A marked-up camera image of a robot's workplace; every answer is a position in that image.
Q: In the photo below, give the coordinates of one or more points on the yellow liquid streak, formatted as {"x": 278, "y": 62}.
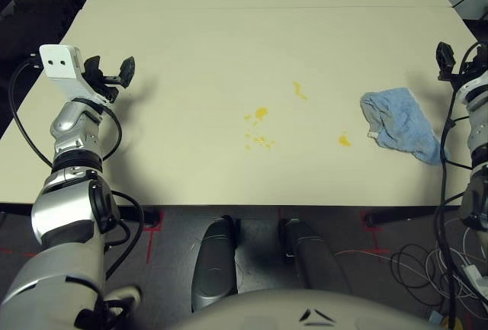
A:
{"x": 299, "y": 90}

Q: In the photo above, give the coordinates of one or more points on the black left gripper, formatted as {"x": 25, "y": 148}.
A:
{"x": 108, "y": 84}

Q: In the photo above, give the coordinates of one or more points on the yellow liquid blob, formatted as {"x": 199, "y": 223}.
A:
{"x": 261, "y": 113}

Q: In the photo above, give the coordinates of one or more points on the blue terry rag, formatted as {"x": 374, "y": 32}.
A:
{"x": 404, "y": 120}

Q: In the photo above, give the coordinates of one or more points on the black foam floor mat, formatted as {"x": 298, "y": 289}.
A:
{"x": 34, "y": 29}

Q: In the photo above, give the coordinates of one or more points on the yellow floor object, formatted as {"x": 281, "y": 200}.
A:
{"x": 451, "y": 323}

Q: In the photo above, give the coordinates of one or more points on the dark grey right robot leg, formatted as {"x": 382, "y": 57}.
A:
{"x": 316, "y": 261}

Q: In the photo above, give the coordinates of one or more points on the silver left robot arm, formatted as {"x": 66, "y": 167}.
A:
{"x": 61, "y": 208}

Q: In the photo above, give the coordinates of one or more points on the black table foot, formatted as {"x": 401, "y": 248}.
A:
{"x": 411, "y": 216}
{"x": 148, "y": 217}

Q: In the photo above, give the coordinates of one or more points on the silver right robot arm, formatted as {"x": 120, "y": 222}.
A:
{"x": 478, "y": 135}

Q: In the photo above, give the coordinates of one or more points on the yellow droplet cluster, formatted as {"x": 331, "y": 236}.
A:
{"x": 260, "y": 140}

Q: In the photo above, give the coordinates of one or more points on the red floor tape cross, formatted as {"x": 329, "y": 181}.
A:
{"x": 375, "y": 248}

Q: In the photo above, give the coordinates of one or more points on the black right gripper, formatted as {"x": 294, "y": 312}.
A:
{"x": 472, "y": 68}

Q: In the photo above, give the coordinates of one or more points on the dark grey left robot leg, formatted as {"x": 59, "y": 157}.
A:
{"x": 213, "y": 265}

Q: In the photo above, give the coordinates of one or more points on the small yellow liquid puddle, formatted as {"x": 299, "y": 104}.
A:
{"x": 344, "y": 140}

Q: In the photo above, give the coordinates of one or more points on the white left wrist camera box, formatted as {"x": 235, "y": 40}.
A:
{"x": 61, "y": 67}

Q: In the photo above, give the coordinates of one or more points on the dark grey robot leg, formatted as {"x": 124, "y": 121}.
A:
{"x": 213, "y": 265}
{"x": 316, "y": 261}

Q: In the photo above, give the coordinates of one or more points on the grey robot torso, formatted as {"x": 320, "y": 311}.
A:
{"x": 267, "y": 311}

